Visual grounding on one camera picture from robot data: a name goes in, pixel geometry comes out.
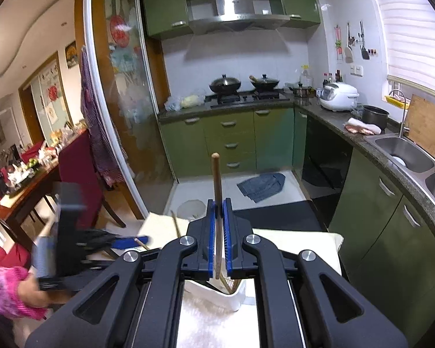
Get cluttered wooden dining table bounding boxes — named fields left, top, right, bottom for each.
left=0, top=141, right=65, bottom=245

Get pile of wooden chopsticks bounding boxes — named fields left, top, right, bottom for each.
left=219, top=275, right=239, bottom=295

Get plastic bag with vegetables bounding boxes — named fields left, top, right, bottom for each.
left=164, top=93, right=206, bottom=112

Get glass sliding door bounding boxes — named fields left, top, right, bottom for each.
left=83, top=0, right=179, bottom=220

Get decorated room door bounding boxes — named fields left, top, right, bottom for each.
left=19, top=51, right=74, bottom=146

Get black gas stove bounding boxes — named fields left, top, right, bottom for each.
left=204, top=90, right=291, bottom=109

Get white perforated utensil holder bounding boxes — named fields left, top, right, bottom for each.
left=184, top=277, right=247, bottom=311

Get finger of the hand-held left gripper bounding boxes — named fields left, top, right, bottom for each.
left=83, top=243, right=146, bottom=262
left=80, top=228, right=151, bottom=247

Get blue cloth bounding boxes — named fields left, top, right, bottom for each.
left=236, top=173, right=287, bottom=204

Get framed wall picture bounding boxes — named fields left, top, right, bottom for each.
left=64, top=40, right=77, bottom=69

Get green drawer cabinet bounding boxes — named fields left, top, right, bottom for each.
left=158, top=107, right=309, bottom=184

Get plaid hanging cloth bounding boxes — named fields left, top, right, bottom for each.
left=80, top=45, right=126, bottom=190

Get person's left hand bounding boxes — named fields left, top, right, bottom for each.
left=16, top=275, right=58, bottom=309

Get green upper cabinets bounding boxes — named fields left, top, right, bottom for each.
left=141, top=0, right=322, bottom=41

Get green door cabinet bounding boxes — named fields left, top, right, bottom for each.
left=327, top=148, right=435, bottom=336

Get person's dark clothing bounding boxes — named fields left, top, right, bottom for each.
left=0, top=304, right=27, bottom=348

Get small steel pot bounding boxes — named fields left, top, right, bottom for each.
left=291, top=83, right=315, bottom=98

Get black hanging spatula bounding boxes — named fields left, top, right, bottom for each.
left=358, top=21, right=371, bottom=61

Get cream table cover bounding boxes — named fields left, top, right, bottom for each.
left=137, top=212, right=344, bottom=274

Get chrome faucet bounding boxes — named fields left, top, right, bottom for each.
left=388, top=89, right=411, bottom=137

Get pink cloth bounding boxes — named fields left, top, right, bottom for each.
left=344, top=117, right=384, bottom=136

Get dark stone kitchen counter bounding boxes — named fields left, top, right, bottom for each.
left=157, top=96, right=435, bottom=249

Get white hanging spatula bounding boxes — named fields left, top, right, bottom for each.
left=344, top=22, right=355, bottom=64

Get white window blind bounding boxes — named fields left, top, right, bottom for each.
left=363, top=0, right=435, bottom=95

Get black inner pot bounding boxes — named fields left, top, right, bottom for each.
left=361, top=105, right=391, bottom=131

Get yellow drain basket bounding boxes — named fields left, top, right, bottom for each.
left=384, top=94, right=411, bottom=110

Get clear oil bottle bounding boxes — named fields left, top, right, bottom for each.
left=299, top=64, right=314, bottom=90

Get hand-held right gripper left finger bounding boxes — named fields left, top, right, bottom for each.
left=25, top=201, right=217, bottom=348

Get grey round floor object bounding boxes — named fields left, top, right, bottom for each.
left=176, top=199, right=208, bottom=222

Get black wok with lid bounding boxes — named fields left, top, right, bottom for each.
left=250, top=73, right=281, bottom=91
left=209, top=74, right=242, bottom=94

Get white rice cooker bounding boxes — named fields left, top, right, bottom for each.
left=319, top=82, right=360, bottom=113

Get black built-in appliance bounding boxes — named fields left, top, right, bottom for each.
left=300, top=115, right=355, bottom=219

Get steel range hood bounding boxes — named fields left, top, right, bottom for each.
left=186, top=0, right=291, bottom=36

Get white patterned tablecloth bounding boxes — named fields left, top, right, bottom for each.
left=175, top=279, right=262, bottom=348

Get black floor mat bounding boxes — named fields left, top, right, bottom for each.
left=235, top=199, right=330, bottom=233

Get wooden cutting board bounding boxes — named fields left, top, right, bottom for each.
left=405, top=94, right=435, bottom=159

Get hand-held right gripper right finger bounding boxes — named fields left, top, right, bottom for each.
left=222, top=199, right=409, bottom=348

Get dark sauce bottles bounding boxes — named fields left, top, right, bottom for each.
left=322, top=69, right=344, bottom=86

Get person's left forearm pink sleeve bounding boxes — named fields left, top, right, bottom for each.
left=0, top=266, right=47, bottom=321

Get red dining chair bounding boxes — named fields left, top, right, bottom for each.
left=0, top=243, right=34, bottom=269
left=55, top=130, right=127, bottom=230

